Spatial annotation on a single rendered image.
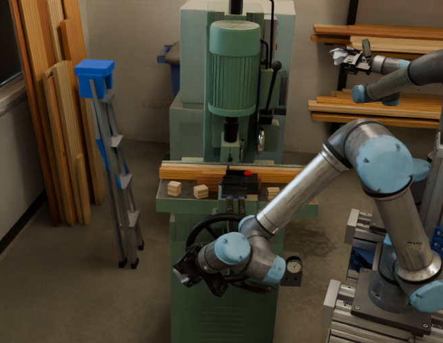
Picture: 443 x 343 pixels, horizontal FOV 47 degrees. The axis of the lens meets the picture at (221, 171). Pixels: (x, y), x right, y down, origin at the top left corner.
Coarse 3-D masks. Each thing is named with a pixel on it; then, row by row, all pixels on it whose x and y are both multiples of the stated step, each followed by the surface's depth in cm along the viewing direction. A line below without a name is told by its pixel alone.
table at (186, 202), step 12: (168, 180) 199; (180, 180) 200; (192, 180) 200; (192, 192) 192; (216, 192) 192; (264, 192) 194; (156, 204) 188; (168, 204) 188; (180, 204) 188; (192, 204) 188; (204, 204) 188; (216, 204) 188; (264, 204) 187; (312, 204) 187; (300, 216) 190; (312, 216) 189
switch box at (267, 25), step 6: (264, 18) 200; (270, 18) 200; (276, 18) 201; (264, 24) 200; (270, 24) 200; (276, 24) 200; (264, 30) 201; (270, 30) 201; (276, 30) 202; (264, 36) 202; (264, 48) 205; (264, 54) 206
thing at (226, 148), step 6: (222, 132) 201; (222, 138) 196; (222, 144) 190; (228, 144) 191; (234, 144) 191; (222, 150) 190; (228, 150) 190; (234, 150) 190; (222, 156) 191; (228, 156) 191; (234, 156) 191; (222, 162) 193; (228, 162) 193; (234, 162) 192
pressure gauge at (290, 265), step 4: (292, 256) 193; (296, 256) 193; (288, 260) 192; (292, 260) 191; (296, 260) 191; (300, 260) 192; (288, 264) 192; (292, 264) 192; (300, 264) 192; (288, 268) 193; (292, 268) 193; (296, 268) 193; (300, 268) 193; (292, 272) 193; (296, 272) 193
